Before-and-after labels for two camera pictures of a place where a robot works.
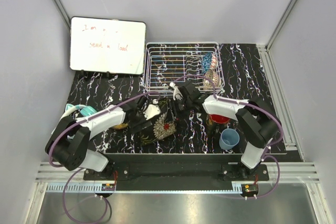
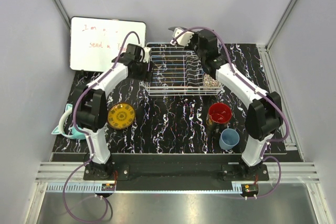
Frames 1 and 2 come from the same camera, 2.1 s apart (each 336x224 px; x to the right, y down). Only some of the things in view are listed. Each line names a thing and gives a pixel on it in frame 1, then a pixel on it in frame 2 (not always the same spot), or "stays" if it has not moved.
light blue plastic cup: [229, 138] stays
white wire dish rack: [167, 63] stays
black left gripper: [137, 127] -> [147, 75]
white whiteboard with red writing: [107, 45] stays
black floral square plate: [163, 127] -> [172, 28]
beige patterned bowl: [212, 75] stays
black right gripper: [174, 112] -> [193, 37]
